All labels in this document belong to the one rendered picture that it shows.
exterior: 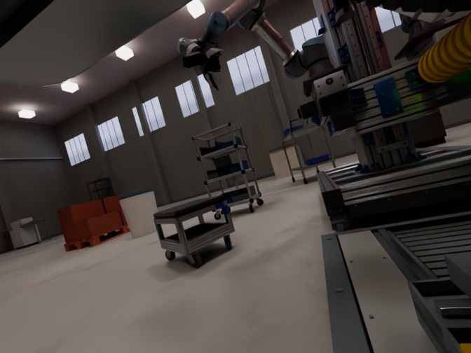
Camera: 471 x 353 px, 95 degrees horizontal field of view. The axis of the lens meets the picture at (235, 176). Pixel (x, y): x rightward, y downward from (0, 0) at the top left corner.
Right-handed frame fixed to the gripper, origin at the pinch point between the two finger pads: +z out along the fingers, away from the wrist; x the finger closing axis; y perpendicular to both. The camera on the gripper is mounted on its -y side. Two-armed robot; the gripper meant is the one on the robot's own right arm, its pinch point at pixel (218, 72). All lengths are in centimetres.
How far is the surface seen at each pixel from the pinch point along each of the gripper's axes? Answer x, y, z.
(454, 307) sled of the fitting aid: -3, -19, 88
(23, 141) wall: 778, -342, -1307
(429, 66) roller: -24, -5, 65
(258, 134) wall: 470, 529, -456
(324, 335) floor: 29, -21, 84
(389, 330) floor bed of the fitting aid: 13, -18, 89
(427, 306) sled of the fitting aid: 0, -19, 87
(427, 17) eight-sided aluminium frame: -29, -1, 59
